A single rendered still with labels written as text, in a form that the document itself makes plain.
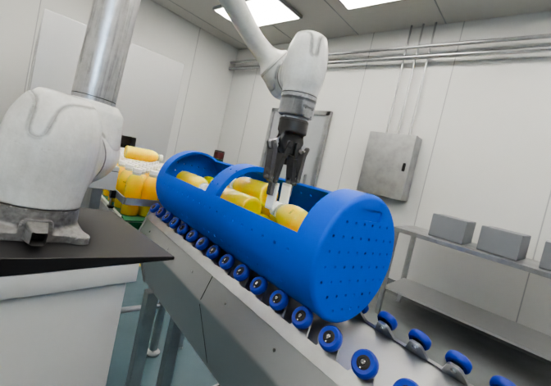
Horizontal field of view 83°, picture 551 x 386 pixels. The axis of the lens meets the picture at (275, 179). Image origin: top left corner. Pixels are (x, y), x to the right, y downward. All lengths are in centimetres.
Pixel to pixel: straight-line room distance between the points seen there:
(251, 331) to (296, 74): 60
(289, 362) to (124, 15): 87
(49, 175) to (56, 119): 10
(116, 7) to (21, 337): 72
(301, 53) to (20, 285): 69
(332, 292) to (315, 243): 12
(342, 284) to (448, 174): 356
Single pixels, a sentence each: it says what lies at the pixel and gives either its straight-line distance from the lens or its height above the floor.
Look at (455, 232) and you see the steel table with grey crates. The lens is 336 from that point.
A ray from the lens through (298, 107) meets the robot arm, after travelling 76.
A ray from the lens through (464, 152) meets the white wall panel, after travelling 418.
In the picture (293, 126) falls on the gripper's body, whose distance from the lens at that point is 76.
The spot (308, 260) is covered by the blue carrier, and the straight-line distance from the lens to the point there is 61.
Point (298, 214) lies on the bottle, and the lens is 72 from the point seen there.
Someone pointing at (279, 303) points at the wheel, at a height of 96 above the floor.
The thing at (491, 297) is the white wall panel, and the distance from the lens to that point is 415.
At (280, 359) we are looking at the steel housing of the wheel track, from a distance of 72.
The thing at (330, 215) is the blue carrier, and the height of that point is 118.
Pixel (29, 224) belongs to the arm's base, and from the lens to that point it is 68.
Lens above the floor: 125
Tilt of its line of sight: 3 degrees down
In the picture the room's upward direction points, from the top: 13 degrees clockwise
